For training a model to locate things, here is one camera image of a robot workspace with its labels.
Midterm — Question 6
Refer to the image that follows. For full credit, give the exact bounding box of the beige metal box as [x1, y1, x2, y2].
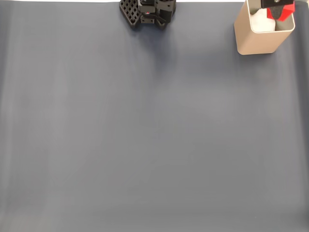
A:
[233, 0, 296, 56]

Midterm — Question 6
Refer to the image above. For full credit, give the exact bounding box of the red cube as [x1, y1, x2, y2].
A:
[265, 3, 296, 23]

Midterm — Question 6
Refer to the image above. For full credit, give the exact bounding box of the dark grey mat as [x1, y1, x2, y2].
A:
[0, 1, 309, 232]

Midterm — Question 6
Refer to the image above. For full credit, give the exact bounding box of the white crumpled paper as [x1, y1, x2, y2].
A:
[250, 9, 277, 33]

